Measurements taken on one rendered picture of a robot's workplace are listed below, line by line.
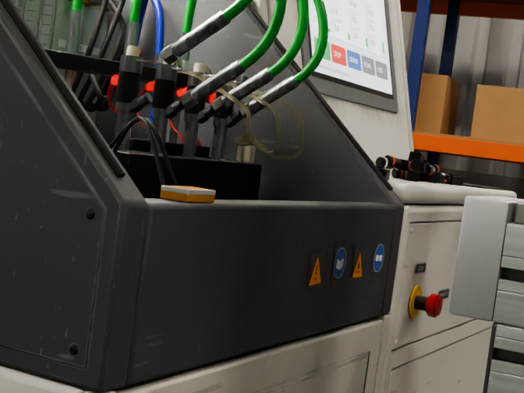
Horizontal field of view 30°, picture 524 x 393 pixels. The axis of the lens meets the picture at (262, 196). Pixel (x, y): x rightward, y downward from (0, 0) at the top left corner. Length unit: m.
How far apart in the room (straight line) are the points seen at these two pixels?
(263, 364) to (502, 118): 5.42
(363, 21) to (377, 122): 0.20
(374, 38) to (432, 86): 4.56
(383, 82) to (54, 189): 1.25
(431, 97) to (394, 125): 4.49
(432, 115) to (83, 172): 5.77
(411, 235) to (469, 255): 0.73
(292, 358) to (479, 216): 0.46
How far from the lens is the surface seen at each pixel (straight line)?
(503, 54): 7.68
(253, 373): 1.06
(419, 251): 1.52
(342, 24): 1.85
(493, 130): 6.43
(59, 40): 1.56
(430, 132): 6.53
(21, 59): 0.88
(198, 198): 0.91
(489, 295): 0.74
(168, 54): 1.19
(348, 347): 1.30
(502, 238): 0.74
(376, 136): 1.94
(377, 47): 2.01
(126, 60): 1.22
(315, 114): 1.44
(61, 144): 0.84
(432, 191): 1.54
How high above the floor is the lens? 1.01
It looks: 3 degrees down
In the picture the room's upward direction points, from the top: 7 degrees clockwise
